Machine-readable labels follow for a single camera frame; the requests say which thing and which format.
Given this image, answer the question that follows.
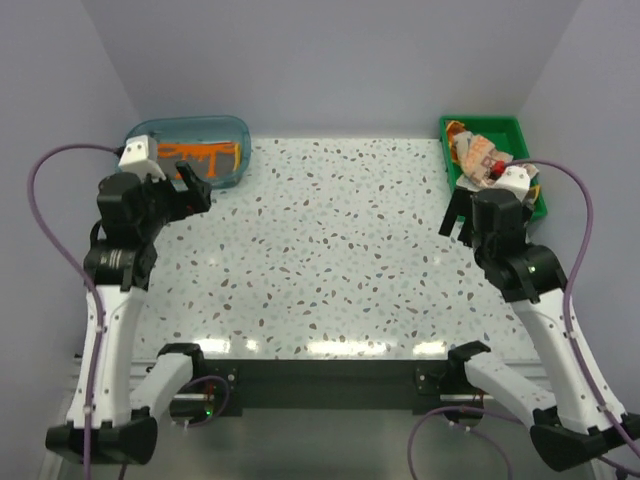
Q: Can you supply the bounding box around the orange patterned towel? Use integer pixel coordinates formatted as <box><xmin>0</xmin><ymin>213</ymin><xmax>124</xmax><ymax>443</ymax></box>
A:
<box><xmin>158</xmin><ymin>142</ymin><xmax>242</xmax><ymax>182</ymax></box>

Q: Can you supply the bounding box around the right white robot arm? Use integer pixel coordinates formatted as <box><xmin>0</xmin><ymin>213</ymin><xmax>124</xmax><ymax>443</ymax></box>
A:
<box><xmin>437</xmin><ymin>188</ymin><xmax>639</xmax><ymax>472</ymax></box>

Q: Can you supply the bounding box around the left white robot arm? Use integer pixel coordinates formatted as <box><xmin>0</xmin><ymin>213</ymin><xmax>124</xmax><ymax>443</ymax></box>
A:
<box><xmin>45</xmin><ymin>161</ymin><xmax>212</xmax><ymax>465</ymax></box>

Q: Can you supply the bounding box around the teal transparent plastic bin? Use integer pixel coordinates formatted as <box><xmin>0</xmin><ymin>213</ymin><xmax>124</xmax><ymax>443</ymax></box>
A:
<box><xmin>125</xmin><ymin>115</ymin><xmax>251</xmax><ymax>190</ymax></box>

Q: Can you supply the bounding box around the beige brown patterned towel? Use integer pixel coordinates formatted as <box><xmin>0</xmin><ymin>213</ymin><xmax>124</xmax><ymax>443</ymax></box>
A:
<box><xmin>447</xmin><ymin>129</ymin><xmax>540</xmax><ymax>202</ymax></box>

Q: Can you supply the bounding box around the green plastic crate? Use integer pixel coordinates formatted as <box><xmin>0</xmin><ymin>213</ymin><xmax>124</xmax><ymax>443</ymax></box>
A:
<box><xmin>439</xmin><ymin>115</ymin><xmax>529</xmax><ymax>191</ymax></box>

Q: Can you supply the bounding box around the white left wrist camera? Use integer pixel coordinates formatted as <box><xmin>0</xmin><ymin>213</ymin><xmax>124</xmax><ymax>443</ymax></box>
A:
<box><xmin>117</xmin><ymin>135</ymin><xmax>166</xmax><ymax>181</ymax></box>

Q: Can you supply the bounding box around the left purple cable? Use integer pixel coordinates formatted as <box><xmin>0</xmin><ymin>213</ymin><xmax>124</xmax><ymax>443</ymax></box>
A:
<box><xmin>27</xmin><ymin>144</ymin><xmax>231</xmax><ymax>480</ymax></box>

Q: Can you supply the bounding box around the aluminium frame rail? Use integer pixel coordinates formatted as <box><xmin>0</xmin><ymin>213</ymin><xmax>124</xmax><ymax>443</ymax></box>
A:
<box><xmin>501</xmin><ymin>359</ymin><xmax>552</xmax><ymax>390</ymax></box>

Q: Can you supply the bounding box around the black metal base rail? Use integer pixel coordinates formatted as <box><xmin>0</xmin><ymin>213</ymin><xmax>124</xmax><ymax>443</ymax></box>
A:
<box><xmin>148</xmin><ymin>358</ymin><xmax>505</xmax><ymax>419</ymax></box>

